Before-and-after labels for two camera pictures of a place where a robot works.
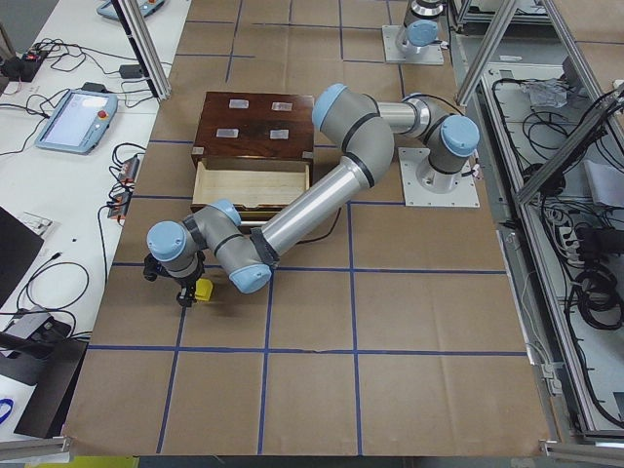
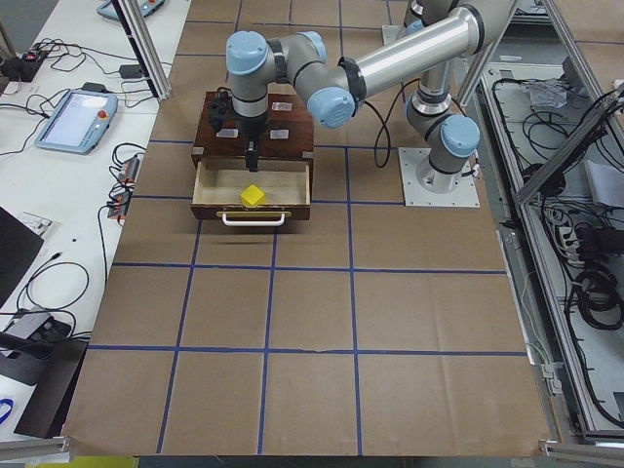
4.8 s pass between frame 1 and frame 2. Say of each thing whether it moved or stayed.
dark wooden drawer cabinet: stayed
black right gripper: moved
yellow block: moved
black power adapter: stayed
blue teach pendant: stayed
